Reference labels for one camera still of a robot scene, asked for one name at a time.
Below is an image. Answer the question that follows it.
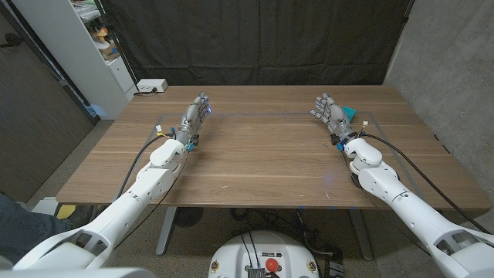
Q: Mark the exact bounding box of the black door handle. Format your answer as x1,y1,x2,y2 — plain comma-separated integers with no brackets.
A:
0,32,25,49

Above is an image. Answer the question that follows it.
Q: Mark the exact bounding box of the white power strip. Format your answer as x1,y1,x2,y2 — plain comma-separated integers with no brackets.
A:
137,78,169,93

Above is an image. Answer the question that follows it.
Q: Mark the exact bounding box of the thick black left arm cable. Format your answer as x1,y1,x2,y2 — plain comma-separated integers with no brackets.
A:
114,133,174,201

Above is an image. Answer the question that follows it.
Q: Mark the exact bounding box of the white shelf cabinet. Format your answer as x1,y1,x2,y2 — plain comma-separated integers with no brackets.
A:
11,0,138,120

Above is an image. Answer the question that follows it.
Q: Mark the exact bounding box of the person leg in jeans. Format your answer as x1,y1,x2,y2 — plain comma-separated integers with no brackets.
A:
0,192,74,264

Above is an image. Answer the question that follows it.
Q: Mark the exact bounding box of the black round floor fan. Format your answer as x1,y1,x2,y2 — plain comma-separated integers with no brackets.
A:
174,207,204,228

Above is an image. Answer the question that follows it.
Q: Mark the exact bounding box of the black backdrop curtain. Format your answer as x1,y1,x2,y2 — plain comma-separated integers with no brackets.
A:
98,0,416,86

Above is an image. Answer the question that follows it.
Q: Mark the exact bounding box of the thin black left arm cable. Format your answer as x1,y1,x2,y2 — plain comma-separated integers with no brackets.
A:
114,152,191,249

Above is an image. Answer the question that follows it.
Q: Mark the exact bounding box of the yellow object on floor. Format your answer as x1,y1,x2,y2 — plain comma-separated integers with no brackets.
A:
56,204,77,220

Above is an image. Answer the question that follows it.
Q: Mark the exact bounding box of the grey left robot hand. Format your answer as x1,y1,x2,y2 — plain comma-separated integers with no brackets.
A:
175,91,212,152

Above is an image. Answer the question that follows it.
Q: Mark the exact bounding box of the grey table leg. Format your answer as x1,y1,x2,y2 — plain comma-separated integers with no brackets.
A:
155,207,178,256
349,209,374,262

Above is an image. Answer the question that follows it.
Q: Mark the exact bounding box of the white robot torso base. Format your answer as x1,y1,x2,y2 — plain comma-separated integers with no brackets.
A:
208,230,320,278

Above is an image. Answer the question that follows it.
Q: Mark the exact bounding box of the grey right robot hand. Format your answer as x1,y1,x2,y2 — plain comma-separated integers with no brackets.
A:
310,91,358,147

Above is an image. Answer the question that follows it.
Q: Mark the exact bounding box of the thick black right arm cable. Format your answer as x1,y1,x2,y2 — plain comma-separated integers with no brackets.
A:
360,132,492,235

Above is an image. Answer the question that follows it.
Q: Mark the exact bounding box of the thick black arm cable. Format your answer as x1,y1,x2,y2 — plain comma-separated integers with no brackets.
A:
114,133,174,201
360,132,492,235

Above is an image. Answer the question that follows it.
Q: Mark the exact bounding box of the cardboard box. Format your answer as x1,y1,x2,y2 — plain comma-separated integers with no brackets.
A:
98,40,121,61

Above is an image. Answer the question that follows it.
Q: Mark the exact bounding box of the black glasses case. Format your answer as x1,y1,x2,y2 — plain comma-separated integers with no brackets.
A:
349,170,363,191

